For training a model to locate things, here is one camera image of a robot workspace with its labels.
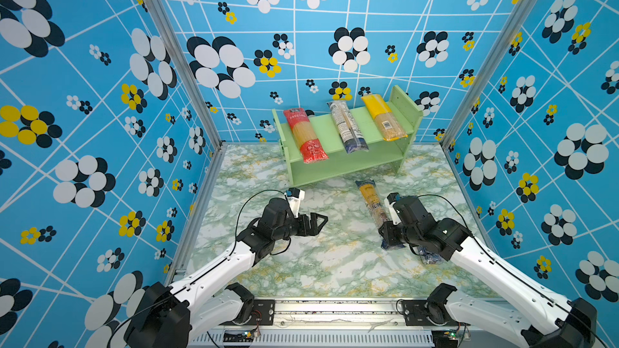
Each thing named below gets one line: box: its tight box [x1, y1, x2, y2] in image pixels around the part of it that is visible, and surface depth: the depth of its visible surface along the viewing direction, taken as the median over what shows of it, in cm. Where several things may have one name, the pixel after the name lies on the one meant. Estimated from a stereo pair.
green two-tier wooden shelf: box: [271, 85, 424, 188], surface depth 91 cm
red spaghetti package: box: [282, 107, 329, 164], surface depth 83 cm
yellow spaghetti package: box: [361, 93, 408, 141], surface depth 88 cm
